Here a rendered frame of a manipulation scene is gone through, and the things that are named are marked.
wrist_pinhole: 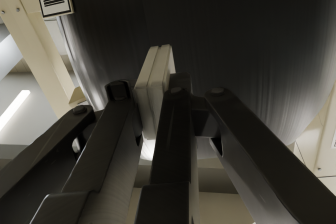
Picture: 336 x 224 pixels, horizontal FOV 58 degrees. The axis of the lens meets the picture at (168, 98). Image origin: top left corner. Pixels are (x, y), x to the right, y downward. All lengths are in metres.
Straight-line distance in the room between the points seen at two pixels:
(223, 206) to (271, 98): 2.77
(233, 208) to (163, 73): 2.92
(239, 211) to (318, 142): 2.35
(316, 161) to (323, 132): 0.10
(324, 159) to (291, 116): 0.44
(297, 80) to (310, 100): 0.04
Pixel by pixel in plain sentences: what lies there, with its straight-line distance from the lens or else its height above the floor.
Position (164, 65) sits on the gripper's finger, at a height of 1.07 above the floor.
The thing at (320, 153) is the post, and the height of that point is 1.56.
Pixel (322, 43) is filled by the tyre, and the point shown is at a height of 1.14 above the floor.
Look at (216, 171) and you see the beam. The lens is 2.86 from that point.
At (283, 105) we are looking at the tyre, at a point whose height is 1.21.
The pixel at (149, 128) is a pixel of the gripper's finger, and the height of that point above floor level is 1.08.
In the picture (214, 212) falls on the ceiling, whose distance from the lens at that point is 3.04.
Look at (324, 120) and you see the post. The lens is 0.70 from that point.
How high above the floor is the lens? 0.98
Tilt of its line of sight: 40 degrees up
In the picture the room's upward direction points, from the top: 167 degrees clockwise
